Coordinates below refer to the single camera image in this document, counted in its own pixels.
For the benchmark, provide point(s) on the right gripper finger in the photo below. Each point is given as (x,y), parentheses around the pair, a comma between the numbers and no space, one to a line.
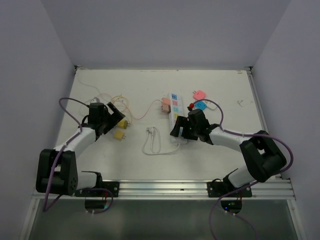
(178,127)
(187,132)

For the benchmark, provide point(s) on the pink plug adapter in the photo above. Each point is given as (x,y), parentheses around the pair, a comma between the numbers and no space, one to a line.
(198,95)

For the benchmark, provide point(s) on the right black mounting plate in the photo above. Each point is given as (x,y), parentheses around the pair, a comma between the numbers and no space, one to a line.
(216,189)

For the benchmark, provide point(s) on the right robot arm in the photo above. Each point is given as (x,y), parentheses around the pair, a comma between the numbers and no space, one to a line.
(263,159)

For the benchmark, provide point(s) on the salmon pink USB charger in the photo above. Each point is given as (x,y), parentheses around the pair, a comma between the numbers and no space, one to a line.
(165,101)

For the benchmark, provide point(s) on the blue plug adapter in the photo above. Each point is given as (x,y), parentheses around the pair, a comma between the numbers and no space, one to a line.
(200,105)

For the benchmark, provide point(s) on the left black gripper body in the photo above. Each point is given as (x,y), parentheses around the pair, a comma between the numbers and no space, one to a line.
(103,119)

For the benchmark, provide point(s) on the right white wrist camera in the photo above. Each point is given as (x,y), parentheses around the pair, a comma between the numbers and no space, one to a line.
(191,107)

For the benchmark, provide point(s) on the black mounting plate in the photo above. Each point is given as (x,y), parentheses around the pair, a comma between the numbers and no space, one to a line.
(216,189)
(102,189)

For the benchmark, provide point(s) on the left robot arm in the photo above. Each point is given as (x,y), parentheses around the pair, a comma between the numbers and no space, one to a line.
(57,171)

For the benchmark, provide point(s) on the white plug adapter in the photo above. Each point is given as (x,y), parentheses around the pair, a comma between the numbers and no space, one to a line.
(211,106)

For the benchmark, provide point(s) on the yellow olive USB charger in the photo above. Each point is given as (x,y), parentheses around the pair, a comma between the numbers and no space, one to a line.
(119,135)

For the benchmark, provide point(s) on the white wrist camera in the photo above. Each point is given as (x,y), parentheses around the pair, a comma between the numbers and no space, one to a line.
(96,100)
(191,107)

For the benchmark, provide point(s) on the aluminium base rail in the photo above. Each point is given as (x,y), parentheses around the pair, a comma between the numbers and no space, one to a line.
(277,189)

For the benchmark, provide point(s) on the right side aluminium rail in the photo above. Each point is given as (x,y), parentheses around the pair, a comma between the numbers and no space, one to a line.
(256,98)

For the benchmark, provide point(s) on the beige brown USB charger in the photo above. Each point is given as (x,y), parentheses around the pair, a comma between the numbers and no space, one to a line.
(166,108)

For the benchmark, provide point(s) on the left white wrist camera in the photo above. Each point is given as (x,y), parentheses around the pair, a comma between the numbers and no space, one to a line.
(96,100)

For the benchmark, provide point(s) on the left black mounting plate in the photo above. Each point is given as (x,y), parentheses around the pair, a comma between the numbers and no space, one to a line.
(102,189)

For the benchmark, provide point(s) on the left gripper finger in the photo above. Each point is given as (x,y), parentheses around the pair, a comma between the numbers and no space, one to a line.
(116,115)
(109,124)

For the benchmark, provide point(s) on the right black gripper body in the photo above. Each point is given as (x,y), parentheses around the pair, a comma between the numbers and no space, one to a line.
(197,130)

